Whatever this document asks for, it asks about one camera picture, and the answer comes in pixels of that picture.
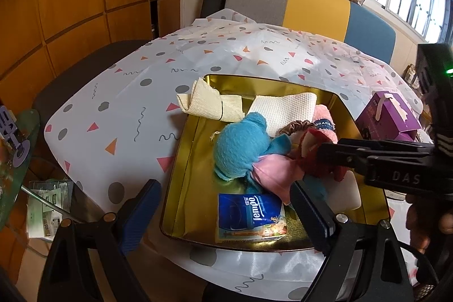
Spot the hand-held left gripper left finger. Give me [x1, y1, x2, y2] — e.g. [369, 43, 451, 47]
[37, 179, 162, 302]

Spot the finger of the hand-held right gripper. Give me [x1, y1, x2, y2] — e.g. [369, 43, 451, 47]
[316, 143, 437, 189]
[334, 138, 435, 157]

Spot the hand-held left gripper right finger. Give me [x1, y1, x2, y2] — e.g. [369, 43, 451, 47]
[289, 180, 414, 302]

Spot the red-haired doll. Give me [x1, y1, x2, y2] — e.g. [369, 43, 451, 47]
[290, 128, 345, 182]

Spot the gold tray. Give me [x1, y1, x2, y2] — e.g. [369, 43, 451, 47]
[159, 74, 392, 253]

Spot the blue tissue packet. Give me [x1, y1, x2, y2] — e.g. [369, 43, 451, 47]
[215, 192, 287, 243]

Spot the pink fuzzy sock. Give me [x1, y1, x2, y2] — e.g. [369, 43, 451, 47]
[313, 104, 337, 147]

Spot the brown scrunchie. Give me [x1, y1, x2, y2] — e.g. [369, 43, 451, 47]
[278, 120, 315, 139]

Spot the blue plush toy pink dress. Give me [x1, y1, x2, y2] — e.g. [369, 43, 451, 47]
[211, 112, 305, 206]

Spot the white knitted cloth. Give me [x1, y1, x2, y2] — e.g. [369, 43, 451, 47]
[247, 92, 317, 138]

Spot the cream cloth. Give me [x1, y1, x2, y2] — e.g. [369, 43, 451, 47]
[177, 77, 245, 122]

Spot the person's right hand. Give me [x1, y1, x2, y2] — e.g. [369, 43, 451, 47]
[405, 194, 453, 255]

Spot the purple box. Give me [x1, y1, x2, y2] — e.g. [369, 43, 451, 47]
[355, 91, 422, 143]

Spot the white green cardboard box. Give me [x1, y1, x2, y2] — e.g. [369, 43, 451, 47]
[27, 179, 75, 241]

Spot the patterned tablecloth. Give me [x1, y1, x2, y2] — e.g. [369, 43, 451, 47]
[43, 10, 436, 302]

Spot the glass side table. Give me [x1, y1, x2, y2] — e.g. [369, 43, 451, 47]
[0, 109, 76, 229]

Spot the purple plastic ornament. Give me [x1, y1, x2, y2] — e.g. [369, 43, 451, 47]
[0, 106, 32, 168]

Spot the grey yellow blue bench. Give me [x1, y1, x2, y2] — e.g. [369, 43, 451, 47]
[225, 0, 396, 65]

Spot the dark grey chair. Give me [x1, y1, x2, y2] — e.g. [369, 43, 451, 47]
[32, 39, 153, 119]

